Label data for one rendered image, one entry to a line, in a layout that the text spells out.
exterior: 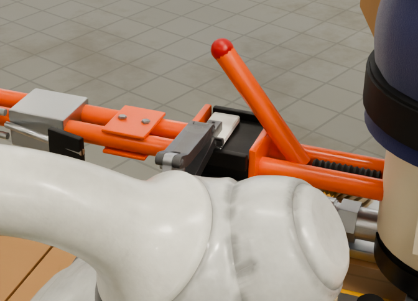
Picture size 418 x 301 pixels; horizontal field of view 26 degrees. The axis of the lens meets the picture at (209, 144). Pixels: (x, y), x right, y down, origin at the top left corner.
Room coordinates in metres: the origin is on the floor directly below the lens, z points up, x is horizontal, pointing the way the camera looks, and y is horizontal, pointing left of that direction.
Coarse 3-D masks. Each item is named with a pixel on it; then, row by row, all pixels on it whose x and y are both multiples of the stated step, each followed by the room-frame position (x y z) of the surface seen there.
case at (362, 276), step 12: (360, 264) 0.81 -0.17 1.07; (372, 264) 0.81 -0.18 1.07; (348, 276) 0.79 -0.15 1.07; (360, 276) 0.79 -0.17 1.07; (372, 276) 0.79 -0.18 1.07; (384, 276) 0.79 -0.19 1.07; (348, 288) 0.77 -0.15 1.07; (360, 288) 0.77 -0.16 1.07; (372, 288) 0.77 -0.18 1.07; (384, 288) 0.77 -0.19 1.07; (396, 288) 0.77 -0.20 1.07; (396, 300) 0.75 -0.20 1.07
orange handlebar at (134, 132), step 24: (0, 96) 0.95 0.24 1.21; (24, 96) 0.94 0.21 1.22; (0, 120) 0.90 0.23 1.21; (72, 120) 0.88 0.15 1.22; (96, 120) 0.90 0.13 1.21; (120, 120) 0.88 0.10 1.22; (144, 120) 0.87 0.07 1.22; (168, 120) 0.89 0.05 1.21; (96, 144) 0.86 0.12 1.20; (120, 144) 0.85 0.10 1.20; (144, 144) 0.84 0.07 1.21; (168, 144) 0.83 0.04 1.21; (264, 168) 0.79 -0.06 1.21; (288, 168) 0.79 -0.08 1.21; (312, 168) 0.79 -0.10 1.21; (360, 168) 0.80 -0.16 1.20; (360, 192) 0.76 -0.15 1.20
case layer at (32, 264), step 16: (0, 240) 1.60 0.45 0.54; (16, 240) 1.60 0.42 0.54; (0, 256) 1.54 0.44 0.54; (16, 256) 1.54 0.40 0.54; (32, 256) 1.54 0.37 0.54; (48, 256) 1.54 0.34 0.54; (64, 256) 1.54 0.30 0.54; (0, 272) 1.49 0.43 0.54; (16, 272) 1.49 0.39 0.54; (32, 272) 1.49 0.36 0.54; (48, 272) 1.49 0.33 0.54; (0, 288) 1.44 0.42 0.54; (16, 288) 1.44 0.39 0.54; (32, 288) 1.44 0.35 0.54
